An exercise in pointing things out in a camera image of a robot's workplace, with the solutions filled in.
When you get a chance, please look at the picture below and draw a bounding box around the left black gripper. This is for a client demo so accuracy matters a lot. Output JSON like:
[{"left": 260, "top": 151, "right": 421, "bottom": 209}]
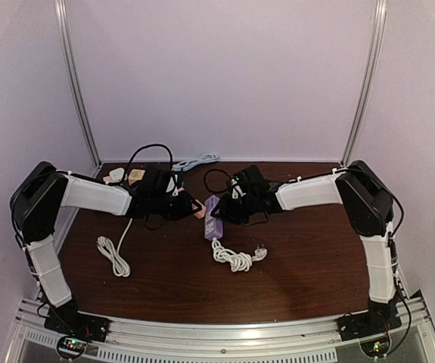
[{"left": 151, "top": 191, "right": 202, "bottom": 222}]

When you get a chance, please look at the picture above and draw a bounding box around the aluminium post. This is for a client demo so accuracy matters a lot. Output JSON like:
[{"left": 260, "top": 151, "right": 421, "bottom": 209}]
[
  {"left": 54, "top": 0, "right": 102, "bottom": 168},
  {"left": 340, "top": 0, "right": 388, "bottom": 166}
]

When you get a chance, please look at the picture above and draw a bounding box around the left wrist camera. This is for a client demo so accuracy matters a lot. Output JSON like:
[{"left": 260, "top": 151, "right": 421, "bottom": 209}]
[{"left": 138, "top": 165, "right": 183, "bottom": 197}]

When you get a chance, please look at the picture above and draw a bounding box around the white pink plug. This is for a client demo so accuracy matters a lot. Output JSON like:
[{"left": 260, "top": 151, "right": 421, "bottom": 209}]
[{"left": 103, "top": 168, "right": 125, "bottom": 185}]

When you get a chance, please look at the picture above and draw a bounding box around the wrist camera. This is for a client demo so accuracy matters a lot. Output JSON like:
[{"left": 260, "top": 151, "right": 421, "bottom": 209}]
[
  {"left": 228, "top": 164, "right": 270, "bottom": 199},
  {"left": 138, "top": 165, "right": 183, "bottom": 197}
]

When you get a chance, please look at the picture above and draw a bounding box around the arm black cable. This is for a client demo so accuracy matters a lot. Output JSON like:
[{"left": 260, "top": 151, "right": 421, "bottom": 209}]
[
  {"left": 204, "top": 168, "right": 237, "bottom": 194},
  {"left": 126, "top": 142, "right": 175, "bottom": 182}
]

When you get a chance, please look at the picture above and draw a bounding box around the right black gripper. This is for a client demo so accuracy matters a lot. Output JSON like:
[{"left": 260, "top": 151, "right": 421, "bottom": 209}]
[{"left": 213, "top": 193, "right": 259, "bottom": 225}]

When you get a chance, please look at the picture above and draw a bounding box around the beige cube charger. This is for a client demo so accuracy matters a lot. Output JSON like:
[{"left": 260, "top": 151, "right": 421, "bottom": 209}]
[{"left": 128, "top": 169, "right": 145, "bottom": 185}]

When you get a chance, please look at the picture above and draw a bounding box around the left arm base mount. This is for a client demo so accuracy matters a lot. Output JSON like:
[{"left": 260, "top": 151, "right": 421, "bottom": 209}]
[{"left": 44, "top": 299, "right": 110, "bottom": 343}]

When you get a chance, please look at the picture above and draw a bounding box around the white cable of purple strip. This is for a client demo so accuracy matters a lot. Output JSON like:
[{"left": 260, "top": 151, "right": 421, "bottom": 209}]
[{"left": 211, "top": 239, "right": 269, "bottom": 273}]

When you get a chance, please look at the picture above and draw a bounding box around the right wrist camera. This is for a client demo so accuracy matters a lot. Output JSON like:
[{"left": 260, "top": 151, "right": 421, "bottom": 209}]
[{"left": 228, "top": 164, "right": 270, "bottom": 199}]

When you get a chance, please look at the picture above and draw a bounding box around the aluminium front rail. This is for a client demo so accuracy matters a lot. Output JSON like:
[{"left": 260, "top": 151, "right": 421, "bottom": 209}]
[{"left": 2, "top": 296, "right": 435, "bottom": 362}]

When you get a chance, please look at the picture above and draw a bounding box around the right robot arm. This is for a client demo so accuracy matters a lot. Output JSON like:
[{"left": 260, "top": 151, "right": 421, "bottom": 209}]
[{"left": 210, "top": 160, "right": 399, "bottom": 334}]

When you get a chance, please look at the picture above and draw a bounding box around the small pink charger plug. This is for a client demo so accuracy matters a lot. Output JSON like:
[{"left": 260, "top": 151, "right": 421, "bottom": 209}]
[{"left": 193, "top": 204, "right": 206, "bottom": 219}]

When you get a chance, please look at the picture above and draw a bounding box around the purple power strip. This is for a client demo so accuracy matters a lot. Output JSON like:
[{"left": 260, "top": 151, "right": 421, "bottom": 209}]
[{"left": 204, "top": 195, "right": 223, "bottom": 241}]

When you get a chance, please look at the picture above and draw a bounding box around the left aluminium post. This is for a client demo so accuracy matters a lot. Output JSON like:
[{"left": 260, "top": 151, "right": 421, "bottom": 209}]
[{"left": 54, "top": 0, "right": 102, "bottom": 168}]

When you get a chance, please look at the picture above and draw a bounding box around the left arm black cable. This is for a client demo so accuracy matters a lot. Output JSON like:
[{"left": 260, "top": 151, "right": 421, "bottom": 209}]
[{"left": 126, "top": 142, "right": 175, "bottom": 182}]

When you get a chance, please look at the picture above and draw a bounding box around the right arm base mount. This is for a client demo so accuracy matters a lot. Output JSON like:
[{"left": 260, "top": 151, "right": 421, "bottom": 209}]
[{"left": 337, "top": 300, "right": 402, "bottom": 341}]

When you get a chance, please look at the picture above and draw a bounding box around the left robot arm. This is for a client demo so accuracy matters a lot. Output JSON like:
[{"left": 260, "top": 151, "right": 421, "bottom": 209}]
[{"left": 9, "top": 161, "right": 203, "bottom": 308}]

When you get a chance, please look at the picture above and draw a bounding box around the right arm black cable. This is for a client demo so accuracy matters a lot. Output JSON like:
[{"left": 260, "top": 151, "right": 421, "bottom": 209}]
[{"left": 204, "top": 168, "right": 237, "bottom": 194}]

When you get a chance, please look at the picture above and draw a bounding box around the right aluminium post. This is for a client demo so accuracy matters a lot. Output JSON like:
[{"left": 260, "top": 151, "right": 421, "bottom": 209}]
[{"left": 340, "top": 0, "right": 388, "bottom": 166}]

